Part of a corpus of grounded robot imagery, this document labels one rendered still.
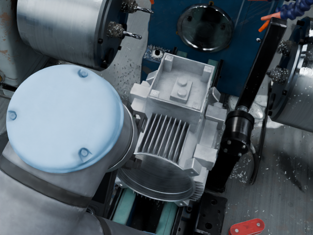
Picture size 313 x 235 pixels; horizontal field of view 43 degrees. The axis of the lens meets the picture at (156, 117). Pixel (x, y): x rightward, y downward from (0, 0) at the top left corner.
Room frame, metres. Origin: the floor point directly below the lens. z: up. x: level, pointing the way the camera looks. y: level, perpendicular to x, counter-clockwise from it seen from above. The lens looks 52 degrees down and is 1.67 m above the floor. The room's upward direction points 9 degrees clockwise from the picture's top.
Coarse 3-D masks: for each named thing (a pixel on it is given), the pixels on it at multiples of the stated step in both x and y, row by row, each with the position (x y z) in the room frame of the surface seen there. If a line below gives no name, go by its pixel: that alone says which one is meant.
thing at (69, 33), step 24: (24, 0) 0.70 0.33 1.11; (48, 0) 0.69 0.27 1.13; (72, 0) 0.69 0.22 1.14; (96, 0) 0.69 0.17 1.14; (120, 0) 0.78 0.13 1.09; (24, 24) 0.68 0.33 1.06; (48, 24) 0.66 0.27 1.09; (72, 24) 0.66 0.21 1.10; (96, 24) 0.66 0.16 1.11; (120, 24) 0.71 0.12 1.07; (48, 48) 0.66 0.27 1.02; (72, 48) 0.64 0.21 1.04; (96, 48) 0.64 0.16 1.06; (120, 48) 0.78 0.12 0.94
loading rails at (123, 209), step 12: (216, 84) 0.71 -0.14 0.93; (120, 192) 0.37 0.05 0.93; (132, 192) 0.38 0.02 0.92; (120, 204) 0.35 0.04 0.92; (132, 204) 0.35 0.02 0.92; (168, 204) 0.36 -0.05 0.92; (192, 204) 0.42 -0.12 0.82; (108, 216) 0.31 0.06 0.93; (120, 216) 0.32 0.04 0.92; (132, 216) 0.36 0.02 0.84; (168, 216) 0.34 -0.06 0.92; (180, 216) 0.34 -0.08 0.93; (192, 216) 0.39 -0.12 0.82; (156, 228) 0.31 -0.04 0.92; (168, 228) 0.31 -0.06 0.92; (180, 228) 0.32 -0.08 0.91
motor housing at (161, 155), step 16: (160, 128) 0.42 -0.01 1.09; (176, 128) 0.43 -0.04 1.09; (208, 128) 0.46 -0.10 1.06; (144, 144) 0.38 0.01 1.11; (160, 144) 0.39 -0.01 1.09; (176, 144) 0.40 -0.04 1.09; (192, 144) 0.41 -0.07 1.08; (208, 144) 0.43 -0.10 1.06; (144, 160) 0.44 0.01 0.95; (160, 160) 0.45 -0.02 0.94; (176, 160) 0.36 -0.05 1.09; (128, 176) 0.39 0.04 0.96; (144, 176) 0.40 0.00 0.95; (160, 176) 0.41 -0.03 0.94; (176, 176) 0.41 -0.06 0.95; (144, 192) 0.37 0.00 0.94; (160, 192) 0.38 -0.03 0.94; (176, 192) 0.37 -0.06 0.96; (192, 192) 0.35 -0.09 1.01
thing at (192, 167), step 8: (152, 72) 0.57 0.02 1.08; (152, 80) 0.55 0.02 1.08; (208, 96) 0.53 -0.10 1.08; (216, 96) 0.53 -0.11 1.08; (192, 160) 0.37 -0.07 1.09; (184, 168) 0.36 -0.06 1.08; (192, 168) 0.35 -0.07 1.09; (200, 168) 0.36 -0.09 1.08; (192, 176) 0.35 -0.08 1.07; (120, 184) 0.38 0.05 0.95; (184, 200) 0.35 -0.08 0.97
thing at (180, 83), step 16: (160, 64) 0.53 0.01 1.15; (176, 64) 0.56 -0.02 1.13; (192, 64) 0.55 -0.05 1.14; (208, 64) 0.55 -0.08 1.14; (160, 80) 0.52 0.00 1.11; (176, 80) 0.52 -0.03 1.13; (192, 80) 0.53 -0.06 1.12; (208, 80) 0.53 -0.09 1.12; (160, 96) 0.48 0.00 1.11; (176, 96) 0.48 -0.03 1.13; (192, 96) 0.49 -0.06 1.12; (144, 112) 0.46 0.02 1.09; (160, 112) 0.44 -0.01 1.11; (176, 112) 0.44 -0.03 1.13; (192, 112) 0.44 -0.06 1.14; (192, 128) 0.43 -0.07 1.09
